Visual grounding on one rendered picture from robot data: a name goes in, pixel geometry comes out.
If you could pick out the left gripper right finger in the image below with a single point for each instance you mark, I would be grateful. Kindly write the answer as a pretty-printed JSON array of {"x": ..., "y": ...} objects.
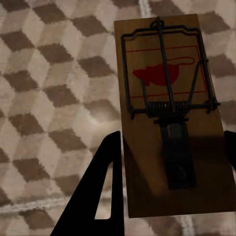
[{"x": 230, "y": 138}]

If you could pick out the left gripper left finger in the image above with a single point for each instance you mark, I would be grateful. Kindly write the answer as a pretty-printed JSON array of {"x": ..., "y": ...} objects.
[{"x": 78, "y": 218}]

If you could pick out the mousetrap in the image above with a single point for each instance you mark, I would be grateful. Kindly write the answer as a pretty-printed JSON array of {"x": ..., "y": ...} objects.
[{"x": 175, "y": 153}]

